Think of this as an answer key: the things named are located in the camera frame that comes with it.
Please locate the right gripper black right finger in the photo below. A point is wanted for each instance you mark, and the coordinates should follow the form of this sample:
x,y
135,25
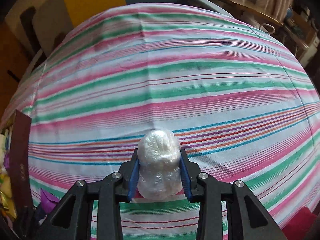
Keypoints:
x,y
189,172

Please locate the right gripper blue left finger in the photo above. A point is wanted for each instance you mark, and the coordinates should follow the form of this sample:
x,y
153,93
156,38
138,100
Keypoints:
x,y
129,171

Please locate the white plastic bundle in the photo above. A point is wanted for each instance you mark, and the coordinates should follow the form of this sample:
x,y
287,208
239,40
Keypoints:
x,y
159,157

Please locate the striped bed sheet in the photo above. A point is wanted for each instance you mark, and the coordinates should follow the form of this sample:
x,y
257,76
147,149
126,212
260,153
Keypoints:
x,y
239,101

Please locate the gold metal tin box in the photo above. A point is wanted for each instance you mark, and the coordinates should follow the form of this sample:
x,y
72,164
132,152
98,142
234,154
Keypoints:
x,y
16,199

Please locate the red blanket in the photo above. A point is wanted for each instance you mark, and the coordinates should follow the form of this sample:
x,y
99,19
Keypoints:
x,y
299,224

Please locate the wooden side desk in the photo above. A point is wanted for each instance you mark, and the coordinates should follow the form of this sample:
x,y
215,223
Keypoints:
x,y
245,5

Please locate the grey yellow blue headboard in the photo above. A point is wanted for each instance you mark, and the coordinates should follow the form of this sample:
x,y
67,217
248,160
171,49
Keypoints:
x,y
37,23

